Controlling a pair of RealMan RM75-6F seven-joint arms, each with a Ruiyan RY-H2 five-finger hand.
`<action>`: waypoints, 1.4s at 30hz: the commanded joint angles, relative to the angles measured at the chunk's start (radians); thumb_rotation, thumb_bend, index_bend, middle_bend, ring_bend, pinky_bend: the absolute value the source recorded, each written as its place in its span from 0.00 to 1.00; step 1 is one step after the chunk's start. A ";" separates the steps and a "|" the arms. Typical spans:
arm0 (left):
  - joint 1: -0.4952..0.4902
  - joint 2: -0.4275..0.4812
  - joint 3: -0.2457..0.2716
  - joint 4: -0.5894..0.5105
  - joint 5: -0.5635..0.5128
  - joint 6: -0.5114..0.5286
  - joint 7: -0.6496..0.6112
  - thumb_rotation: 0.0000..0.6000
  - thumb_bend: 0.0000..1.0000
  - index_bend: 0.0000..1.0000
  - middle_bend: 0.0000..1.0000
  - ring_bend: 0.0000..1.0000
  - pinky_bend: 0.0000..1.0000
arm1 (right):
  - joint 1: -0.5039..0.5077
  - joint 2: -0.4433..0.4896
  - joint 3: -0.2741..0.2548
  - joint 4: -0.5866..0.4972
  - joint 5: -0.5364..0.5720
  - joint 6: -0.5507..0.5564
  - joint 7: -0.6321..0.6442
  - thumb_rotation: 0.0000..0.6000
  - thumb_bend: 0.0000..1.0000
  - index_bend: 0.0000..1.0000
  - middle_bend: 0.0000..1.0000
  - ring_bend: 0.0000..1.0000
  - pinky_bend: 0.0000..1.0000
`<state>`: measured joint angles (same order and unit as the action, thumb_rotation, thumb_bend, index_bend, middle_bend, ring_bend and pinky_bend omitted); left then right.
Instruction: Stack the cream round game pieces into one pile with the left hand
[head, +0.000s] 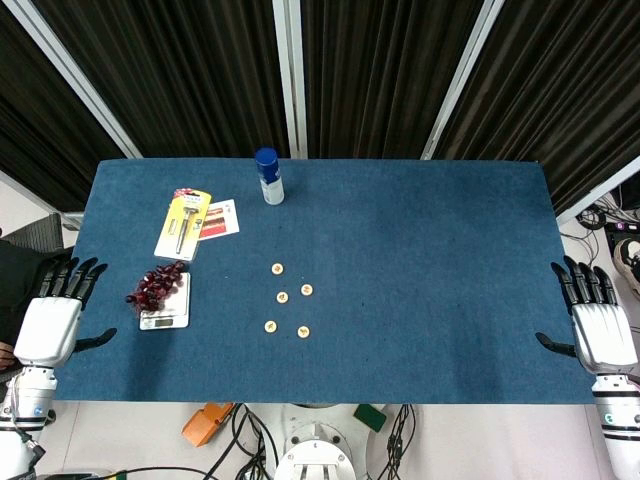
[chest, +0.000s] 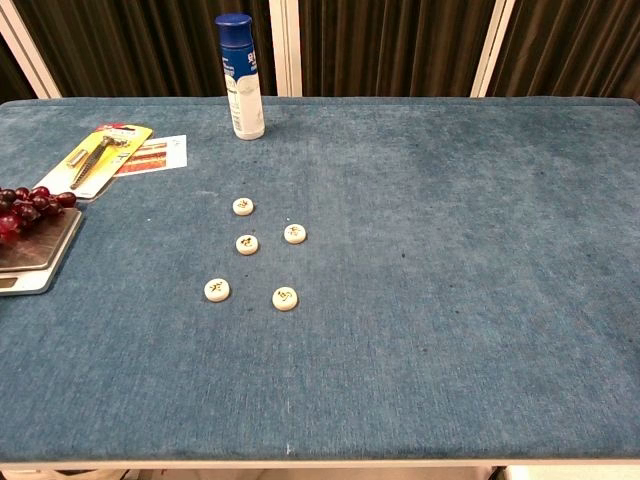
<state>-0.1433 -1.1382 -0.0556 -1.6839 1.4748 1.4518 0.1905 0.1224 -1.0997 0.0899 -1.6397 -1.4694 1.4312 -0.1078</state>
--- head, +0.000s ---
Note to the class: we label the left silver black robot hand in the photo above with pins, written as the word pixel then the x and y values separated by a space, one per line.
pixel 47 327

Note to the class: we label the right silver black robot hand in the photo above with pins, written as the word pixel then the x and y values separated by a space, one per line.
pixel 602 335

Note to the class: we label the wooden token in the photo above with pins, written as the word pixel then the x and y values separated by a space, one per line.
pixel 271 327
pixel 277 269
pixel 282 297
pixel 306 289
pixel 303 331

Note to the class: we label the wooden token top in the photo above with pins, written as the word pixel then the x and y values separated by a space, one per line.
pixel 277 269

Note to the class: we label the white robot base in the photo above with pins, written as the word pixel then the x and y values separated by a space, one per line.
pixel 315 450

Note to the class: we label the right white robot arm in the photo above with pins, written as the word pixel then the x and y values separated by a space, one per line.
pixel 620 415

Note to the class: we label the white black sneaker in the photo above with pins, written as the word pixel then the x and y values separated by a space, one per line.
pixel 629 262

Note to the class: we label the grey mesh chair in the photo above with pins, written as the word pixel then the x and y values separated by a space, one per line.
pixel 37 232

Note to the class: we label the bunch of red grapes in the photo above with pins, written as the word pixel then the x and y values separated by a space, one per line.
pixel 157 285

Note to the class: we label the white kitchen scale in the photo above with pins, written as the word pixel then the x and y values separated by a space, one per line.
pixel 172 312

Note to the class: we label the razor in yellow card package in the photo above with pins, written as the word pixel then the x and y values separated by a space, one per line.
pixel 180 225

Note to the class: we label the orange box under table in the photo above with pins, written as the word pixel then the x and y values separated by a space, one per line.
pixel 205 425

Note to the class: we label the black pleated curtain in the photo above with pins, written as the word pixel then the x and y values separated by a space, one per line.
pixel 40 135
pixel 565 100
pixel 190 75
pixel 380 75

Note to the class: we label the white red printed leaflet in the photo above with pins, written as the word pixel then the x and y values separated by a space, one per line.
pixel 222 222

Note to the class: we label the blue table cloth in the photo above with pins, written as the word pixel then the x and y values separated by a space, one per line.
pixel 400 280

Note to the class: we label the green block under table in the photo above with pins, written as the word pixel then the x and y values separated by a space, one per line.
pixel 370 417

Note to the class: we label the blue capped white bottle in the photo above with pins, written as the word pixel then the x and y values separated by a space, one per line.
pixel 271 182

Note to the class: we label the white frame post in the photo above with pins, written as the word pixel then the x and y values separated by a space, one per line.
pixel 291 75
pixel 75 80
pixel 460 85

